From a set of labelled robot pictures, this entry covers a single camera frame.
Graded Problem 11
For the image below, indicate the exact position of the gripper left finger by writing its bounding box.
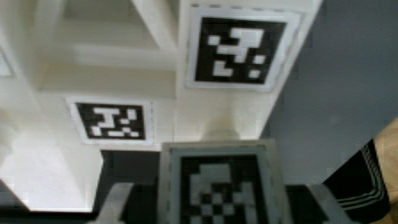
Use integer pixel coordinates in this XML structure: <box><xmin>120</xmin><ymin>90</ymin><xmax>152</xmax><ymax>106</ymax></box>
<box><xmin>90</xmin><ymin>183</ymin><xmax>132</xmax><ymax>224</ymax></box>

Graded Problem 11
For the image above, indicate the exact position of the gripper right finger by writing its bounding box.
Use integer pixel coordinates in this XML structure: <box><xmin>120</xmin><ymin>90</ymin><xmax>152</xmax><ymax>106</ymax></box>
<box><xmin>307</xmin><ymin>184</ymin><xmax>360</xmax><ymax>224</ymax></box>

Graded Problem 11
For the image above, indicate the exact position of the white tagged cube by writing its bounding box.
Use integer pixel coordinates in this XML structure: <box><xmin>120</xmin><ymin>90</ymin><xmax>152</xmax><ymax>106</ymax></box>
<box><xmin>155</xmin><ymin>140</ymin><xmax>292</xmax><ymax>224</ymax></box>

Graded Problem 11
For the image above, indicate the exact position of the white chair part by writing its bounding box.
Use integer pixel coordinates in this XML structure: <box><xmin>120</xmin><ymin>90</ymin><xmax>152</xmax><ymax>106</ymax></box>
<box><xmin>0</xmin><ymin>0</ymin><xmax>324</xmax><ymax>212</ymax></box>

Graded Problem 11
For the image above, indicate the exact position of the black striped object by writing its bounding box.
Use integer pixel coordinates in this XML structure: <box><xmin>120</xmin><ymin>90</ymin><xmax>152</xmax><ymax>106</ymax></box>
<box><xmin>323</xmin><ymin>141</ymin><xmax>390</xmax><ymax>224</ymax></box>

